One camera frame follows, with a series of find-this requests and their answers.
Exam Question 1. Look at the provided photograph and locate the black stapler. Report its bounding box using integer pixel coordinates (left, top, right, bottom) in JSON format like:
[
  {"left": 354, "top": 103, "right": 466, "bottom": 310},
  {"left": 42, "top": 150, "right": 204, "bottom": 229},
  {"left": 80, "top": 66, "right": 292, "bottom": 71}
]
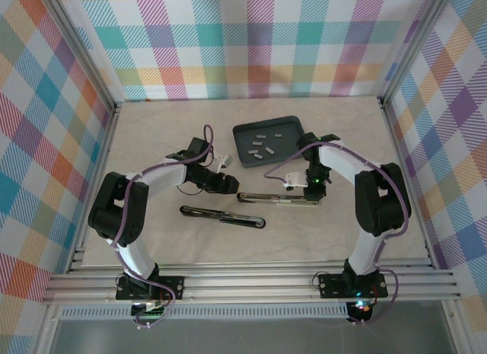
[
  {"left": 180, "top": 204, "right": 267, "bottom": 230},
  {"left": 235, "top": 192, "right": 320, "bottom": 209}
]

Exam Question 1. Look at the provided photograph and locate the dark grey plastic tray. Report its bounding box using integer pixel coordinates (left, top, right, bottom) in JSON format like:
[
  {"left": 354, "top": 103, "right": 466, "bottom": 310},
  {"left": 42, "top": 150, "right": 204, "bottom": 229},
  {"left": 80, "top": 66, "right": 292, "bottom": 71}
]
[{"left": 232, "top": 115, "right": 310, "bottom": 168}]

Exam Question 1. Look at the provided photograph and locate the green circuit board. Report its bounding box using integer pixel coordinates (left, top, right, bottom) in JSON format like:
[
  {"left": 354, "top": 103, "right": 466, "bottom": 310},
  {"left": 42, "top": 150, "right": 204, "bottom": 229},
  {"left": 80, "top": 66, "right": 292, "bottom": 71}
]
[{"left": 131, "top": 299, "right": 170, "bottom": 317}]

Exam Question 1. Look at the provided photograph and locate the circuit board with LED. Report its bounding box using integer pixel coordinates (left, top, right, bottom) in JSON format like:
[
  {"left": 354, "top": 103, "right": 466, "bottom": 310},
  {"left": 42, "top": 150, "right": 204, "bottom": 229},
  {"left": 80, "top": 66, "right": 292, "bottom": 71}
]
[{"left": 346, "top": 299, "right": 372, "bottom": 321}]

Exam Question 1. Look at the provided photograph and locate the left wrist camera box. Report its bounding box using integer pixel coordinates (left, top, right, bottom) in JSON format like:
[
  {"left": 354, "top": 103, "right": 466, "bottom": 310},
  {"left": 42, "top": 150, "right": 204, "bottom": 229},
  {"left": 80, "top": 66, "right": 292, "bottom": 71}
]
[{"left": 211, "top": 152, "right": 234, "bottom": 174}]

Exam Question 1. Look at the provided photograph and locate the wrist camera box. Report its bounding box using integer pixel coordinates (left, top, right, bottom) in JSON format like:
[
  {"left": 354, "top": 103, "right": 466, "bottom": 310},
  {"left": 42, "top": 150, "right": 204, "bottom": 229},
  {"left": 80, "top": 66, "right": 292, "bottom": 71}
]
[
  {"left": 211, "top": 152, "right": 234, "bottom": 174},
  {"left": 283, "top": 171, "right": 308, "bottom": 190}
]

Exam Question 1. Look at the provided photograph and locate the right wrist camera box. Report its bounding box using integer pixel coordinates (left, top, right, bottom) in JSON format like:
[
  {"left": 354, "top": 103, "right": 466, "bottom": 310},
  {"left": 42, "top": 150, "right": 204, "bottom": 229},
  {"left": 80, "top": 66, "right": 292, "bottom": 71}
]
[{"left": 283, "top": 171, "right": 308, "bottom": 190}]

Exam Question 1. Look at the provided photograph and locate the purple cable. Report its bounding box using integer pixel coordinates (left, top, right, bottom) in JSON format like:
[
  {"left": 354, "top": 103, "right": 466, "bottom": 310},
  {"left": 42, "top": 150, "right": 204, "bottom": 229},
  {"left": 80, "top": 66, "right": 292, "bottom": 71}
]
[
  {"left": 112, "top": 124, "right": 214, "bottom": 328},
  {"left": 264, "top": 142, "right": 412, "bottom": 327}
]

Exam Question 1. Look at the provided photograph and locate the aluminium side rail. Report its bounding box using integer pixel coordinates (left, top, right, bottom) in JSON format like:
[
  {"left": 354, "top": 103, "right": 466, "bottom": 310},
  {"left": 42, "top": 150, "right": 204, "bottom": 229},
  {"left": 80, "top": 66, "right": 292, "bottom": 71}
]
[
  {"left": 376, "top": 97, "right": 438, "bottom": 271},
  {"left": 66, "top": 102, "right": 123, "bottom": 273}
]

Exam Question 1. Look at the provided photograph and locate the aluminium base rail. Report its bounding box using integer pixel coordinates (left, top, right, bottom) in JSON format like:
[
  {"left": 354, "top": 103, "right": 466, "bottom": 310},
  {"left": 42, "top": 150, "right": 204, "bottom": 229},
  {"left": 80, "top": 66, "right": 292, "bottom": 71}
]
[{"left": 41, "top": 259, "right": 463, "bottom": 305}]

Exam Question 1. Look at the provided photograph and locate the slotted grey cable duct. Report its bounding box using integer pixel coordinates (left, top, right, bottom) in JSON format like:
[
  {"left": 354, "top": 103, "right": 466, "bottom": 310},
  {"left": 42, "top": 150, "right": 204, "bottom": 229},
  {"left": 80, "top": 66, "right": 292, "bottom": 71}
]
[{"left": 60, "top": 307, "right": 349, "bottom": 321}]

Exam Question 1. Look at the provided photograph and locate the aluminium frame post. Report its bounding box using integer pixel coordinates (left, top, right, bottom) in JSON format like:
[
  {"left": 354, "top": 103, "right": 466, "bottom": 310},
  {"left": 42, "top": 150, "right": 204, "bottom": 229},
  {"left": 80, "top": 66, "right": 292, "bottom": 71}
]
[
  {"left": 376, "top": 0, "right": 454, "bottom": 110},
  {"left": 40, "top": 0, "right": 123, "bottom": 117}
]

